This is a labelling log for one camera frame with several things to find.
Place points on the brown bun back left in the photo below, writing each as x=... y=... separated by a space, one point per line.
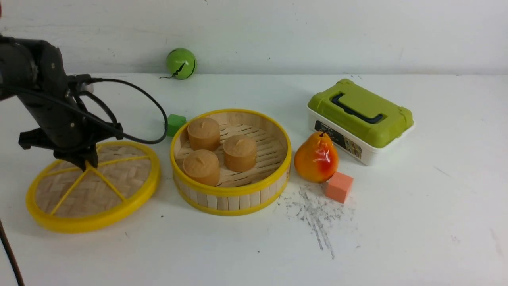
x=204 y=133

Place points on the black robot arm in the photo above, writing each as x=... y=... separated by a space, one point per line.
x=28 y=63

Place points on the yellow woven steamer lid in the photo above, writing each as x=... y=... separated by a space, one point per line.
x=63 y=198

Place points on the green ball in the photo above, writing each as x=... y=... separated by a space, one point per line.
x=181 y=63

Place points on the pink cube block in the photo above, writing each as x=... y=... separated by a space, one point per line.
x=338 y=187

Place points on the green lidded white box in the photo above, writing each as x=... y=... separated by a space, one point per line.
x=363 y=124

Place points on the orange yellow pear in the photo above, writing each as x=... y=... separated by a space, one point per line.
x=317 y=159

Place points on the brown bun right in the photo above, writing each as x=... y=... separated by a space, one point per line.
x=239 y=153

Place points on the yellow bamboo steamer basket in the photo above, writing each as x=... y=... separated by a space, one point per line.
x=237 y=193

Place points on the green cube block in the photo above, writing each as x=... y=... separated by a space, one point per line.
x=174 y=123

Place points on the brown bun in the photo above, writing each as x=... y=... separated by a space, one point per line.
x=239 y=153
x=204 y=133
x=203 y=167

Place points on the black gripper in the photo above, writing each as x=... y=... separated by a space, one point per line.
x=66 y=127

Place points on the brown bun front left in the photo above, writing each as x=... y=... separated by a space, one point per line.
x=203 y=167

